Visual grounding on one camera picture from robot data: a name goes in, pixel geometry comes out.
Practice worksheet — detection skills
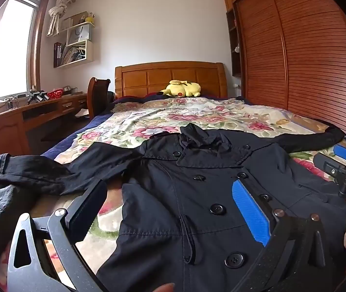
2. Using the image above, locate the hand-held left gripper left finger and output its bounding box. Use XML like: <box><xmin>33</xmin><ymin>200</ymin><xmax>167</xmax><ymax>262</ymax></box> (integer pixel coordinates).
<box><xmin>7</xmin><ymin>179</ymin><xmax>109</xmax><ymax>292</ymax></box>

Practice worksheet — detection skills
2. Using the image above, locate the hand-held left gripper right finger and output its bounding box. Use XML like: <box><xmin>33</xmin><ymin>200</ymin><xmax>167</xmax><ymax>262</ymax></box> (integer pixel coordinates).
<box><xmin>231</xmin><ymin>180</ymin><xmax>327</xmax><ymax>292</ymax></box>

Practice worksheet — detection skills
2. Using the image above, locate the black coat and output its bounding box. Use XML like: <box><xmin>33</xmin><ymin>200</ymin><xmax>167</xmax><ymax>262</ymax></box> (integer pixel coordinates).
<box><xmin>0</xmin><ymin>124</ymin><xmax>346</xmax><ymax>292</ymax></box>

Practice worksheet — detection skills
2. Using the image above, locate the person's left hand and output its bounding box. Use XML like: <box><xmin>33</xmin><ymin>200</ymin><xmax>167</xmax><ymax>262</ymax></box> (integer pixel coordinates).
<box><xmin>147</xmin><ymin>282</ymin><xmax>176</xmax><ymax>292</ymax></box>

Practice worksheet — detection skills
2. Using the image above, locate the navy bedsheet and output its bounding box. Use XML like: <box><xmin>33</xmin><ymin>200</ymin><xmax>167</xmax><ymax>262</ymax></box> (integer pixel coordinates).
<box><xmin>41</xmin><ymin>96</ymin><xmax>116</xmax><ymax>159</ymax></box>

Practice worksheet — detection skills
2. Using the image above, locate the wooden desk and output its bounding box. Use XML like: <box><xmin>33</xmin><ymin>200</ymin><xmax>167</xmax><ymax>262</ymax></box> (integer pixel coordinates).
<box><xmin>0</xmin><ymin>93</ymin><xmax>90</xmax><ymax>174</ymax></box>

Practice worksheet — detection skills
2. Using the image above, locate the wooden slatted wardrobe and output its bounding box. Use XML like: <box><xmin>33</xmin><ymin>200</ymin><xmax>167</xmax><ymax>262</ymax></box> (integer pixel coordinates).
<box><xmin>222</xmin><ymin>0</ymin><xmax>346</xmax><ymax>134</ymax></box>

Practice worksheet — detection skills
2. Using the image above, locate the wooden chair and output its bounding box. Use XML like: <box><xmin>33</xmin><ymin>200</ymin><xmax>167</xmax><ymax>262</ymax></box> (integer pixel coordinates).
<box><xmin>87</xmin><ymin>77</ymin><xmax>114</xmax><ymax>120</ymax></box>

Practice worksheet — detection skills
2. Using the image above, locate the floral blanket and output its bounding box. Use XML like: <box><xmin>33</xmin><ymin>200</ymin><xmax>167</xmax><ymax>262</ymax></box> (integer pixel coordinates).
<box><xmin>0</xmin><ymin>97</ymin><xmax>346</xmax><ymax>292</ymax></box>

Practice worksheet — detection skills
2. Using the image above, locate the yellow plush toy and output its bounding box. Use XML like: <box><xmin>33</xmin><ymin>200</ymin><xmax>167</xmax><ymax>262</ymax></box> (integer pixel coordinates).
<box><xmin>156</xmin><ymin>80</ymin><xmax>202</xmax><ymax>98</ymax></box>

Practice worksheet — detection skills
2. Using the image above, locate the wooden headboard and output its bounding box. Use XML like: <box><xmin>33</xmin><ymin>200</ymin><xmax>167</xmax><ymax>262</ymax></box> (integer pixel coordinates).
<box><xmin>115</xmin><ymin>62</ymin><xmax>228</xmax><ymax>99</ymax></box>

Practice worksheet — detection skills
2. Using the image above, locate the row of books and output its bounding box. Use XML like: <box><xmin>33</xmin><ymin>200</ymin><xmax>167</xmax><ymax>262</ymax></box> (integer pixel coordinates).
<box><xmin>54</xmin><ymin>42</ymin><xmax>85</xmax><ymax>67</ymax></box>

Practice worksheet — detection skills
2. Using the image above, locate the dark wooden niche shelf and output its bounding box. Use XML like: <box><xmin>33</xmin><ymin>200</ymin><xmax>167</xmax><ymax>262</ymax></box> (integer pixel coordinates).
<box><xmin>226</xmin><ymin>8</ymin><xmax>242</xmax><ymax>78</ymax></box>

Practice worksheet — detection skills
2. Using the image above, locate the window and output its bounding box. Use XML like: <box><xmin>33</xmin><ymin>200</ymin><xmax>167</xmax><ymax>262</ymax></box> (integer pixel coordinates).
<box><xmin>0</xmin><ymin>0</ymin><xmax>52</xmax><ymax>101</ymax></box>

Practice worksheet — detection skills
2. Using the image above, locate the white paper bag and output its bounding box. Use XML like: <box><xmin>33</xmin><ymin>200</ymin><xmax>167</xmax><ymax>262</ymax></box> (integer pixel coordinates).
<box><xmin>66</xmin><ymin>24</ymin><xmax>92</xmax><ymax>45</ymax></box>

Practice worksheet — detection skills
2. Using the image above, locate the cardboard box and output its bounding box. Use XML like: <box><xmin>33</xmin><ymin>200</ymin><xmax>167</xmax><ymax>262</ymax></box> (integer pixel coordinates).
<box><xmin>60</xmin><ymin>11</ymin><xmax>88</xmax><ymax>31</ymax></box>

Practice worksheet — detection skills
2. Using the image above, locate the tied beige curtain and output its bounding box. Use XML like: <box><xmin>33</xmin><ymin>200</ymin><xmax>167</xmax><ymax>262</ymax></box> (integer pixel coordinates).
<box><xmin>46</xmin><ymin>0</ymin><xmax>75</xmax><ymax>37</ymax></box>

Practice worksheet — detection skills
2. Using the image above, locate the white wall shelf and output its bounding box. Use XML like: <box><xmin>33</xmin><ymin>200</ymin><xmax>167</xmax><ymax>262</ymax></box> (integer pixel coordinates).
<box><xmin>53</xmin><ymin>21</ymin><xmax>95</xmax><ymax>68</ymax></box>

